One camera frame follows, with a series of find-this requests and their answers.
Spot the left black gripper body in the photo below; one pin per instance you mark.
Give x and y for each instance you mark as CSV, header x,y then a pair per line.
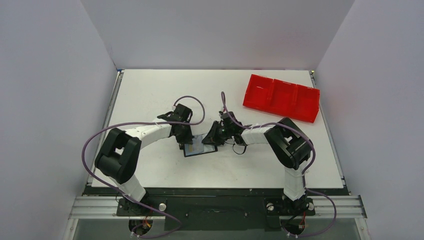
x,y
185,136

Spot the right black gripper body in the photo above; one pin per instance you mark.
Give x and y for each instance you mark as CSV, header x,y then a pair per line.
x,y
214,133

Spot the black leather card holder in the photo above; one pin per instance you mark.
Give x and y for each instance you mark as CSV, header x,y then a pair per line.
x,y
188,149

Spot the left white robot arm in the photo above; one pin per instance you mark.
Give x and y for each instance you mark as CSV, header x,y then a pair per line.
x,y
119,154

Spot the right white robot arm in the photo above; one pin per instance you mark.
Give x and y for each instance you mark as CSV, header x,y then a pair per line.
x,y
288,142

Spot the red plastic divided tray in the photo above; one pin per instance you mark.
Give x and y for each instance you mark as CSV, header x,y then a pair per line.
x,y
282,98

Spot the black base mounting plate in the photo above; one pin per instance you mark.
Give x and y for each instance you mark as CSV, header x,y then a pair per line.
x,y
231,209

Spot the aluminium rail frame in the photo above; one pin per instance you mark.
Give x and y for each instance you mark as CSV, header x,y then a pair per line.
x,y
106,207

